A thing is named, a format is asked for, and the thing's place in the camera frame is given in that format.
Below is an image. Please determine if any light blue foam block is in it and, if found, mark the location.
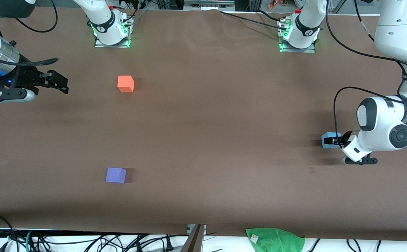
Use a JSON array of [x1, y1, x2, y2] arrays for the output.
[[322, 132, 342, 149]]

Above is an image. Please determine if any orange foam block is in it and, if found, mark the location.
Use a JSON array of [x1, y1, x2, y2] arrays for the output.
[[117, 75, 135, 93]]

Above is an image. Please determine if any purple foam block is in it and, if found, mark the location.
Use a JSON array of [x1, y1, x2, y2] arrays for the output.
[[105, 167, 127, 184]]

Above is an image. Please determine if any green cloth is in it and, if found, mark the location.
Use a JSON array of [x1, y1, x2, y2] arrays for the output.
[[245, 227, 306, 252]]

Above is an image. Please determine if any colourful background clutter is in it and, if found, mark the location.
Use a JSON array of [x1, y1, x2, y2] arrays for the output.
[[268, 0, 303, 10]]

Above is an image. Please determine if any grey metal bar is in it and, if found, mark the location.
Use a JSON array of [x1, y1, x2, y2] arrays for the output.
[[181, 224, 206, 252]]

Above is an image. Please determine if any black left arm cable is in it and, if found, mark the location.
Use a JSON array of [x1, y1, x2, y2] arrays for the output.
[[324, 14, 407, 140]]

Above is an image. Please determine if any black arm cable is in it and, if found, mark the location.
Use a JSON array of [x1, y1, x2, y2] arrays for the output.
[[14, 0, 59, 34], [324, 14, 407, 140]]

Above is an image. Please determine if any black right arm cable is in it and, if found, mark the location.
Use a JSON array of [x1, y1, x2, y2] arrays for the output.
[[14, 0, 59, 34]]

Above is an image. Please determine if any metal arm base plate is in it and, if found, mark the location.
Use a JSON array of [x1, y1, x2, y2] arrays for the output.
[[94, 16, 133, 48], [279, 19, 316, 54]]

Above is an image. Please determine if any black cable on table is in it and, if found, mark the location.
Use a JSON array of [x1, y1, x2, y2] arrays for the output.
[[219, 10, 289, 32]]

